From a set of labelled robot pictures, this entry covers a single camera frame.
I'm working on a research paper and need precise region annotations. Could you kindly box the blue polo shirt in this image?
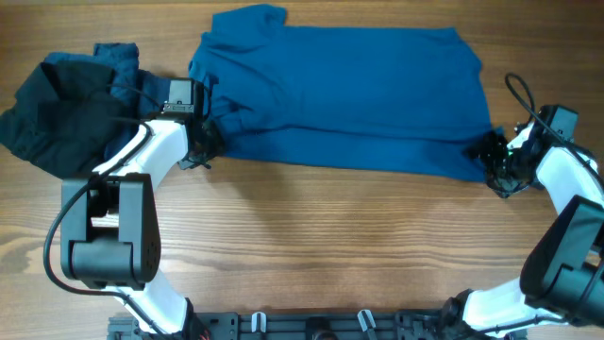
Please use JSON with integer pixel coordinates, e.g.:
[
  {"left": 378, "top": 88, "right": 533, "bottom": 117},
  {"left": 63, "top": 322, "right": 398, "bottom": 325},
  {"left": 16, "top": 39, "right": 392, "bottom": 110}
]
[{"left": 189, "top": 5, "right": 492, "bottom": 181}]

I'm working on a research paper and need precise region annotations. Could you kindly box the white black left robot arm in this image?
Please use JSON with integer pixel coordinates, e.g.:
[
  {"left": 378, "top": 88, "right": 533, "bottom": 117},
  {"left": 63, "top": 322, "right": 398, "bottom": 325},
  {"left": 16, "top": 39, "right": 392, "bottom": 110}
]
[{"left": 43, "top": 114, "right": 224, "bottom": 339}]

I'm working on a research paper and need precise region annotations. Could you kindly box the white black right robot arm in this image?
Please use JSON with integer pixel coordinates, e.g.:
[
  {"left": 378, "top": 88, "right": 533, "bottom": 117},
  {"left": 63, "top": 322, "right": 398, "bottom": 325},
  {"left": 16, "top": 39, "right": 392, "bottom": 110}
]
[{"left": 438, "top": 145, "right": 603, "bottom": 339}]

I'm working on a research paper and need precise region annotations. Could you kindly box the dark blue folded garment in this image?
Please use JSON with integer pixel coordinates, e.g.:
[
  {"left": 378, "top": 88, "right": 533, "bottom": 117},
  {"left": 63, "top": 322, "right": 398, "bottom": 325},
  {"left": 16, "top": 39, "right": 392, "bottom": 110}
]
[{"left": 43, "top": 42, "right": 171, "bottom": 119}]

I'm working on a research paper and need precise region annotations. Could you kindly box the black folded garment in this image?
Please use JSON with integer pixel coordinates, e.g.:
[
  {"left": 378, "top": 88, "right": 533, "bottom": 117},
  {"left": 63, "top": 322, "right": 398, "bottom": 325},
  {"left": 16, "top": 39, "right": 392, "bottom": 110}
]
[{"left": 1, "top": 61, "right": 129, "bottom": 179}]

